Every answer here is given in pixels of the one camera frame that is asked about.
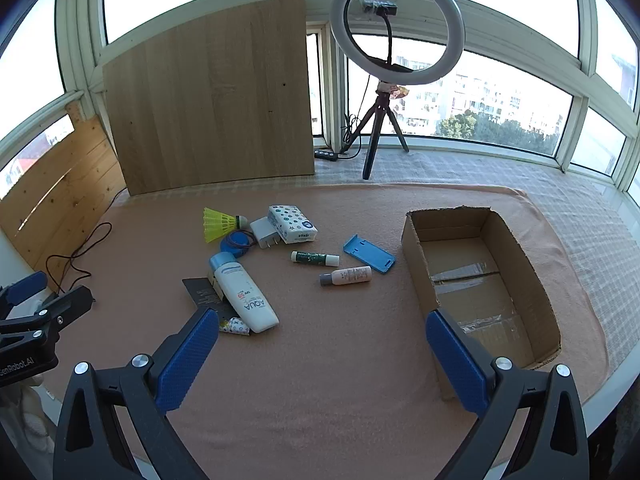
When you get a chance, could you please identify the blue plastic phone stand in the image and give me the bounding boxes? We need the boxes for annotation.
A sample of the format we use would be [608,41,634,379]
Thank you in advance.
[343,232,397,275]

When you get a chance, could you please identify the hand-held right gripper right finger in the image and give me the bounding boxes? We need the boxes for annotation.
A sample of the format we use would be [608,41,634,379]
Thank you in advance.
[425,308,591,480]

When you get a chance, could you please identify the white charger plug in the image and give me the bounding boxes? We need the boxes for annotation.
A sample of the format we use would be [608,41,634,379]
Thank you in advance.
[249,216,282,252]

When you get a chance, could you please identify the large wooden board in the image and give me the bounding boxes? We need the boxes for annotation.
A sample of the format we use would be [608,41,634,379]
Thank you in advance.
[102,0,316,197]

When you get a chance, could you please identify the white dotted tissue pack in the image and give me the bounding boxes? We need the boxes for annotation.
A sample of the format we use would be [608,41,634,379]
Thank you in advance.
[267,204,319,245]

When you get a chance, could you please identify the blue round case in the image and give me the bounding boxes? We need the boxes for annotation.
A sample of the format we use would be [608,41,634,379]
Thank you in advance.
[220,230,258,261]

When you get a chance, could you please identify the white sunscreen bottle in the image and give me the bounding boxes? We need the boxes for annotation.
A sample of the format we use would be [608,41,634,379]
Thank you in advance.
[208,252,280,334]

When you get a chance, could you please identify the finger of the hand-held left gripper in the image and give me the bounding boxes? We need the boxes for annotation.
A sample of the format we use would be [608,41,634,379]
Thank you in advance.
[0,286,94,336]
[0,271,49,318]

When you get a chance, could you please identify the wooden plank panel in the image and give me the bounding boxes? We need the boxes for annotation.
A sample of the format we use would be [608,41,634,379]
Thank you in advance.
[0,100,126,273]

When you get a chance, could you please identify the person's left hand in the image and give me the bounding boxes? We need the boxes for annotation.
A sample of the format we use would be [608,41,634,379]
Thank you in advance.
[0,377,56,461]

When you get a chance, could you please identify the white ring light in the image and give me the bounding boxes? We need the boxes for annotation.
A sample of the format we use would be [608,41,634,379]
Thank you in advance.
[330,0,466,86]

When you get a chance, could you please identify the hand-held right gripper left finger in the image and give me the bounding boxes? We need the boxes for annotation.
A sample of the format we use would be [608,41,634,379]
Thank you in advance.
[53,306,221,480]

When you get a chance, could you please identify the purple elastic band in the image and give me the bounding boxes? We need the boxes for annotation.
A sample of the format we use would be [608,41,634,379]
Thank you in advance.
[222,229,259,252]

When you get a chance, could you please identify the yellow shuttlecock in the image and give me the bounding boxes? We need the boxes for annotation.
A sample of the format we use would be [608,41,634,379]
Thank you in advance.
[202,206,250,245]

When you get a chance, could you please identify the cardboard box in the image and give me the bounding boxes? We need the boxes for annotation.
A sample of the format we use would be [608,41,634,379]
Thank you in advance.
[401,205,562,402]

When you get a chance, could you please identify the white patterned tube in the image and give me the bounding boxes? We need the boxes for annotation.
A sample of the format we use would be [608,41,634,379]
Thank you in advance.
[218,316,251,337]

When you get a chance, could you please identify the black card packet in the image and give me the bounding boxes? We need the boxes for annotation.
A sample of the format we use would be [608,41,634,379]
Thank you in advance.
[182,276,236,326]

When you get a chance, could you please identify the green and white tube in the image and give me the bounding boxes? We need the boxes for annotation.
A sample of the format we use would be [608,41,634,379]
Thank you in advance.
[291,251,341,266]

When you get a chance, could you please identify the black tripod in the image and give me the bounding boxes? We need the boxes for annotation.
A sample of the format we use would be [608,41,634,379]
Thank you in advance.
[342,82,410,181]

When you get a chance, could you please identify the loose black cable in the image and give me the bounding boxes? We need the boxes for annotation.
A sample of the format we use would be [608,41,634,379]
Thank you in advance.
[46,222,113,293]

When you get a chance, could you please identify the black ring light cable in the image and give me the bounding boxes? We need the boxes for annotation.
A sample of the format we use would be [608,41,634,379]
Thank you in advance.
[340,75,373,158]

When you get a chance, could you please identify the black camera on gooseneck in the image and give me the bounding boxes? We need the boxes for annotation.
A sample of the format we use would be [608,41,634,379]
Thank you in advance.
[361,0,413,75]

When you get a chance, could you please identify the small bottle with grey cap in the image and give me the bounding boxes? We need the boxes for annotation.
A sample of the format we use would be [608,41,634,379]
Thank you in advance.
[320,266,373,288]

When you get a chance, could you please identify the white window frame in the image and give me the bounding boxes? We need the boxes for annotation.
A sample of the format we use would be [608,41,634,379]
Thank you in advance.
[0,0,640,196]

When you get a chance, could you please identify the small white plastic thing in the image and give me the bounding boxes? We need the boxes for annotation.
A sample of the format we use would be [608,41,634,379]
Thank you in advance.
[10,296,56,318]

